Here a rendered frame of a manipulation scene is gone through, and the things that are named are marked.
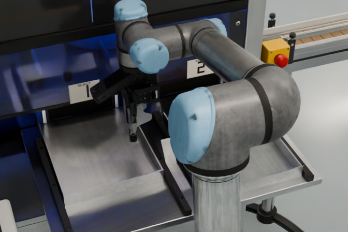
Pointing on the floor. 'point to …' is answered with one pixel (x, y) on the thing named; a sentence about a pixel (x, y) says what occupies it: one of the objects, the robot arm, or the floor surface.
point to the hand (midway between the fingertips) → (129, 126)
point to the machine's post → (255, 24)
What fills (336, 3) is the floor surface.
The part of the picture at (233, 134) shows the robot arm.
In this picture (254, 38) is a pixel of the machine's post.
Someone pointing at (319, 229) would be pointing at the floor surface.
